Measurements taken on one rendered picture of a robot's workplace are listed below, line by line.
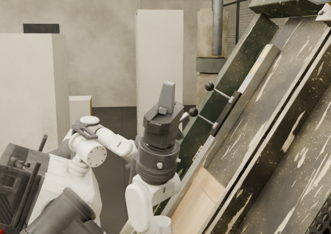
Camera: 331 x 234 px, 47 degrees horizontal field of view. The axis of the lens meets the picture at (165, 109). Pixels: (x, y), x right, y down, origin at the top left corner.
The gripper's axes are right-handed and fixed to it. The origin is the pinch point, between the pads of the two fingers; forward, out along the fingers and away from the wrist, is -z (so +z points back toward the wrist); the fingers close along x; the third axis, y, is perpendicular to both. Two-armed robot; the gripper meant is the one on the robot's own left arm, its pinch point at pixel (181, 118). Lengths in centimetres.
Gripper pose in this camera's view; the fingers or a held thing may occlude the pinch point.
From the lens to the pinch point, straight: 137.5
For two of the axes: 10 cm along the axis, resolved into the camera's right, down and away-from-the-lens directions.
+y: -2.9, -1.2, -9.5
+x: 5.3, 8.1, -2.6
